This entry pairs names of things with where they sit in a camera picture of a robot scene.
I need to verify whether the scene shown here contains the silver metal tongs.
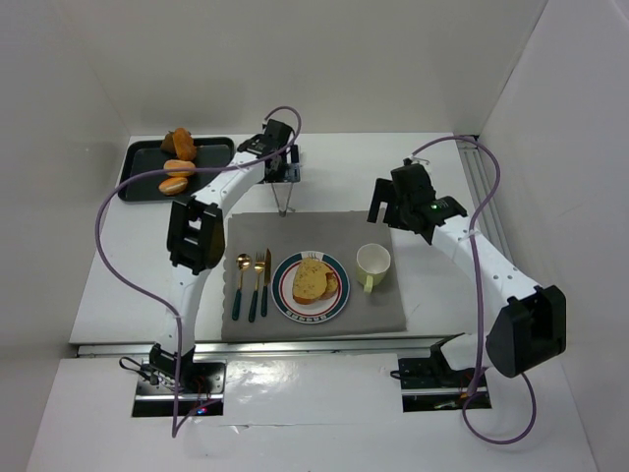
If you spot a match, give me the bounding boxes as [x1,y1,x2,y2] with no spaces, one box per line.
[271,183,295,217]

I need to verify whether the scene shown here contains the toasted bread slice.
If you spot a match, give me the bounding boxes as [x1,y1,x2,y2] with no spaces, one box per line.
[319,272,339,300]
[292,258,332,305]

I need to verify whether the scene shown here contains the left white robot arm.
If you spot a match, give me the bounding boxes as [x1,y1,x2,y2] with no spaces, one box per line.
[149,119,295,384]

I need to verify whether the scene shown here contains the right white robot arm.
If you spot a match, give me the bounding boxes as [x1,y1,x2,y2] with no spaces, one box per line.
[368,164,567,378]

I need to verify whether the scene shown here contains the long orange bread roll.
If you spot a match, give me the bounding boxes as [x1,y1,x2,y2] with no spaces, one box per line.
[172,128,197,161]

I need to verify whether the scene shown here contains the light green mug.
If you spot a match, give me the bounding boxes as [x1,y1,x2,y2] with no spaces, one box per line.
[356,243,391,294]

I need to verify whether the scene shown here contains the grey cloth placemat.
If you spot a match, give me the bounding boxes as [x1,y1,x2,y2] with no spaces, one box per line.
[221,211,407,342]

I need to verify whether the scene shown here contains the round orange bun lower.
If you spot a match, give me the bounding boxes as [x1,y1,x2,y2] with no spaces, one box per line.
[158,177,189,196]

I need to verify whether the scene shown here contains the round orange bun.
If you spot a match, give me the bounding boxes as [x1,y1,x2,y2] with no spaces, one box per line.
[163,159,197,178]
[158,177,189,196]

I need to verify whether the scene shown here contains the round orange bun upper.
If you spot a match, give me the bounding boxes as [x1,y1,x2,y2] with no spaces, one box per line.
[163,159,197,178]

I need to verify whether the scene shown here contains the white plate teal rim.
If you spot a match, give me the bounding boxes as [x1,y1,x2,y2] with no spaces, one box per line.
[271,252,350,325]

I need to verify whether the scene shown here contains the black baking tray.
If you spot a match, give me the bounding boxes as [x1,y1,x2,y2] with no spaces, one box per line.
[118,137,235,204]

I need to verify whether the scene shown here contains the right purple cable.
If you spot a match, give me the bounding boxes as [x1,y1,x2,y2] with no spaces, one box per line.
[411,136,537,446]

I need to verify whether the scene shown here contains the purple cable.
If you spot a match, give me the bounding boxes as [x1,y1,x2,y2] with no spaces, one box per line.
[94,105,302,439]
[411,136,537,446]

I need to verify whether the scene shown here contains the aluminium rail right side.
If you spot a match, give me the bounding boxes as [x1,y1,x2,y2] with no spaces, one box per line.
[456,136,512,261]

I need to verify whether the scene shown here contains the aluminium rail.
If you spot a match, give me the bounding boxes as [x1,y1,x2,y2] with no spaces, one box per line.
[77,334,461,358]
[456,136,512,261]

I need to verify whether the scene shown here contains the gold fork green handle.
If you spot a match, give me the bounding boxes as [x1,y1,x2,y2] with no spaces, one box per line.
[248,252,265,323]

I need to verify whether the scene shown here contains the gold knife green handle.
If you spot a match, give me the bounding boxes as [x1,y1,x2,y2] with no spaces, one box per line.
[260,248,272,318]

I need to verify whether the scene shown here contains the gold spoon green handle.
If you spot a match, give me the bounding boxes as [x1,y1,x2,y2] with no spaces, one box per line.
[231,253,252,321]

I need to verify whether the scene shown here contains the aluminium rail front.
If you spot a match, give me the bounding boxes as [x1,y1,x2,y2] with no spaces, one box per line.
[77,334,461,358]

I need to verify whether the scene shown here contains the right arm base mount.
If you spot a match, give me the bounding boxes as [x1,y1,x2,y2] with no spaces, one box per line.
[389,336,475,413]

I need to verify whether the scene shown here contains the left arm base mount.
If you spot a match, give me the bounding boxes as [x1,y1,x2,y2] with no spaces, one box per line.
[118,356,227,418]

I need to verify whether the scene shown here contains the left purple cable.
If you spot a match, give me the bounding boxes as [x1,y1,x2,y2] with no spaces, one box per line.
[94,105,302,439]

